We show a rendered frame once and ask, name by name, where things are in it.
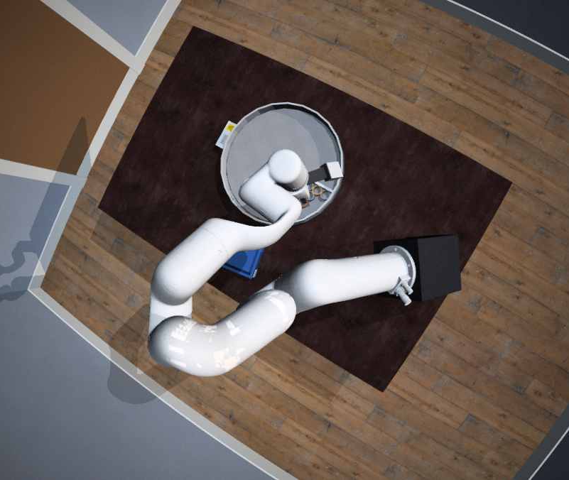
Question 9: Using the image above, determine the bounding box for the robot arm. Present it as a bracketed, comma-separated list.
[148, 149, 416, 377]

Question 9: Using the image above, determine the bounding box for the blue tray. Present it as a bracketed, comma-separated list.
[223, 248, 264, 279]

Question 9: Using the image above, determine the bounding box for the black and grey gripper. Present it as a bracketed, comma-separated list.
[288, 183, 310, 204]

